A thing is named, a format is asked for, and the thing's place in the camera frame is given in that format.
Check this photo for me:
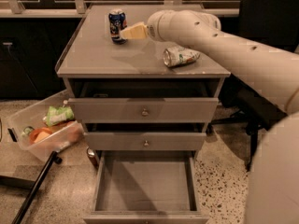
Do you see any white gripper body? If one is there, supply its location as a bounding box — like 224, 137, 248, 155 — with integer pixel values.
147, 10, 178, 43

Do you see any clear plastic storage bin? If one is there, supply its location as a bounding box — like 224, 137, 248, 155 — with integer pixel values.
7, 90, 83, 161

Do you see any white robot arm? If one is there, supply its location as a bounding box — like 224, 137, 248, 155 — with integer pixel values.
121, 10, 299, 224

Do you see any green snack bag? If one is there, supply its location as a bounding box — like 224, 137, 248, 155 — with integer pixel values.
43, 106, 75, 127

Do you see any grey bottom drawer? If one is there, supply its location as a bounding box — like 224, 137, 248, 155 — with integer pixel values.
84, 151, 208, 224

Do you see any black office chair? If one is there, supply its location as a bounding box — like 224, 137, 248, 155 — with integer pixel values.
211, 0, 299, 173

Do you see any small green can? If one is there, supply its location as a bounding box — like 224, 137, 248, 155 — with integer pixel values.
21, 126, 34, 136

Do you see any grey drawer cabinet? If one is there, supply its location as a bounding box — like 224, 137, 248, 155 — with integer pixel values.
54, 4, 232, 161

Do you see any white green soda can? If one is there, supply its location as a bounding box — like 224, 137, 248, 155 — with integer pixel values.
163, 46, 200, 67

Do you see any grey middle drawer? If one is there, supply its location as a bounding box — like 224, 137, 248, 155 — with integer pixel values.
85, 132, 206, 151

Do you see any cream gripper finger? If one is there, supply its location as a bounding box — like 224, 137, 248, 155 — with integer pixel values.
120, 22, 148, 40

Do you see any grey drawer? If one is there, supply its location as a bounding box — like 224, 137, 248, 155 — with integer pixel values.
85, 132, 206, 151
68, 98, 218, 123
84, 151, 208, 224

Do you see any grey top drawer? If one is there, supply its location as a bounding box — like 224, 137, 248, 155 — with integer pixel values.
68, 98, 218, 123

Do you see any red can on floor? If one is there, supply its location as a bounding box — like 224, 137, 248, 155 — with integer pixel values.
86, 147, 98, 168

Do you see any black metal leg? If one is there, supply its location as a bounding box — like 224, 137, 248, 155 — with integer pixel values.
11, 151, 62, 224

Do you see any blue pepsi can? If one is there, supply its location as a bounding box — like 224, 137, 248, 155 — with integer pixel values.
108, 8, 127, 45

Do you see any orange plastic object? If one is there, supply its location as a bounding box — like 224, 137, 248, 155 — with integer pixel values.
29, 127, 52, 144

